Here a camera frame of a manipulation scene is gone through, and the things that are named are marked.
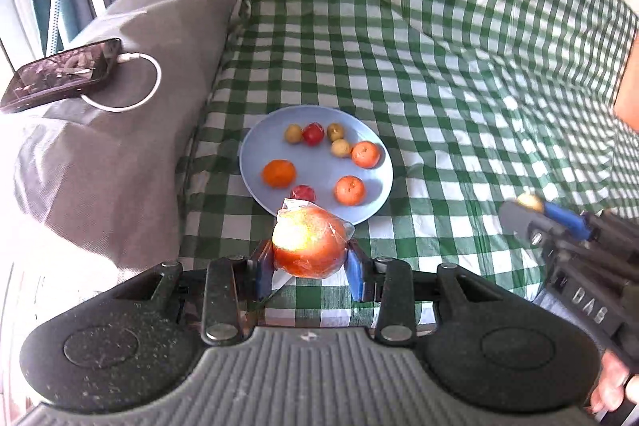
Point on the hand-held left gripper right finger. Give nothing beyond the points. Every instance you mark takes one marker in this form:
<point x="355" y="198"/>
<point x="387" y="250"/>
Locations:
<point x="355" y="274"/>

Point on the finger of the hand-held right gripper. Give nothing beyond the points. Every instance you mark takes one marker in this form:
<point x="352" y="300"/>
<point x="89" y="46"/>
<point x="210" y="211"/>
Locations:
<point x="516" y="219"/>
<point x="566" y="216"/>

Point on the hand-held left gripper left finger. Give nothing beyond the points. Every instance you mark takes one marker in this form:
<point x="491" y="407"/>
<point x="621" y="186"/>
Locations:
<point x="263" y="269"/>

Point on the beige longan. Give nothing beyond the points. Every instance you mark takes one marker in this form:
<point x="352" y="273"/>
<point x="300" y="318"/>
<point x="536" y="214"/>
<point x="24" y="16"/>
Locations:
<point x="340" y="148"/>
<point x="293" y="133"/>
<point x="530" y="202"/>
<point x="335" y="131"/>

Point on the plastic large orange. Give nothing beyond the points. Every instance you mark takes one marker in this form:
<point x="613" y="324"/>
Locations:
<point x="309" y="251"/>

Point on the small orange mandarin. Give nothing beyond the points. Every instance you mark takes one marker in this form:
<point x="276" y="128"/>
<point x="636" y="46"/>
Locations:
<point x="279" y="173"/>
<point x="349" y="190"/>
<point x="366" y="154"/>

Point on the red fruit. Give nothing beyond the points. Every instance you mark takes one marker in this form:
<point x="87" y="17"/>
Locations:
<point x="303" y="193"/>
<point x="313" y="134"/>

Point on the light blue plate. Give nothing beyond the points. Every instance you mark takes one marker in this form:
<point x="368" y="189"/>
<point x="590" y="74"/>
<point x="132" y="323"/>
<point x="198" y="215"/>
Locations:
<point x="314" y="166"/>

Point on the person's right hand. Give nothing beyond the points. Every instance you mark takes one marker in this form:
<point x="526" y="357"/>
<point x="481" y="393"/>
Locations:
<point x="614" y="378"/>

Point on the person's bare leg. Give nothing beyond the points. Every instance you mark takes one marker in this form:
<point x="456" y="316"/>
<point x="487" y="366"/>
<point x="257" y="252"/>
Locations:
<point x="630" y="91"/>

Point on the grey fabric cushion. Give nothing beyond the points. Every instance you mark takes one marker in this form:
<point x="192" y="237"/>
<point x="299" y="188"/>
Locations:
<point x="150" y="131"/>

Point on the green white checked cloth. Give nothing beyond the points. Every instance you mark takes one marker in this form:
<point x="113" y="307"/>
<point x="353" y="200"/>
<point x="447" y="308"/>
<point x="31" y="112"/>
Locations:
<point x="399" y="31"/>

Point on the black smartphone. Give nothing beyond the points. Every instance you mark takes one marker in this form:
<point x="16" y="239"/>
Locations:
<point x="60" y="74"/>

